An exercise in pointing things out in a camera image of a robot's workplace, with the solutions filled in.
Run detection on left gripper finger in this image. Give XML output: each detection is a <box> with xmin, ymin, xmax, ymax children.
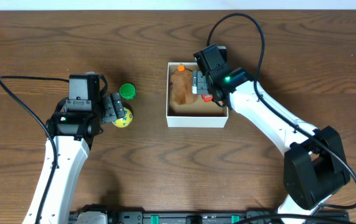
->
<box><xmin>110</xmin><ymin>92</ymin><xmax>126</xmax><ymax>119</ymax></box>
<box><xmin>103</xmin><ymin>96</ymin><xmax>117</xmax><ymax>124</ymax></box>

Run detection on red toy fire truck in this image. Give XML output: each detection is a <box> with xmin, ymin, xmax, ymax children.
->
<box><xmin>202</xmin><ymin>94</ymin><xmax>213</xmax><ymax>103</ymax></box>

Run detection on brown plush toy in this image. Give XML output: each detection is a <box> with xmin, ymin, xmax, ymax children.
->
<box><xmin>171</xmin><ymin>64</ymin><xmax>197</xmax><ymax>105</ymax></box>

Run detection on yellow ball with blue letters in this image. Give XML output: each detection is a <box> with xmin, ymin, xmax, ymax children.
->
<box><xmin>112</xmin><ymin>107</ymin><xmax>133</xmax><ymax>128</ymax></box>

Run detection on green ridged toy ball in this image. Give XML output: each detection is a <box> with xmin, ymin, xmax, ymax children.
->
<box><xmin>119</xmin><ymin>83</ymin><xmax>136</xmax><ymax>100</ymax></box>

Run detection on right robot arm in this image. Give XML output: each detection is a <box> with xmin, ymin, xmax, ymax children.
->
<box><xmin>192</xmin><ymin>68</ymin><xmax>356</xmax><ymax>223</ymax></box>

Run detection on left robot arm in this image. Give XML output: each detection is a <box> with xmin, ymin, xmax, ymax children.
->
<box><xmin>24</xmin><ymin>93</ymin><xmax>126</xmax><ymax>223</ymax></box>

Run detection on white cardboard box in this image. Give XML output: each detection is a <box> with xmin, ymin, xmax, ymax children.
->
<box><xmin>166</xmin><ymin>62</ymin><xmax>229</xmax><ymax>128</ymax></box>

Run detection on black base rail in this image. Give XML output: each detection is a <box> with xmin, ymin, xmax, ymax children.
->
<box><xmin>67</xmin><ymin>204</ymin><xmax>350</xmax><ymax>224</ymax></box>

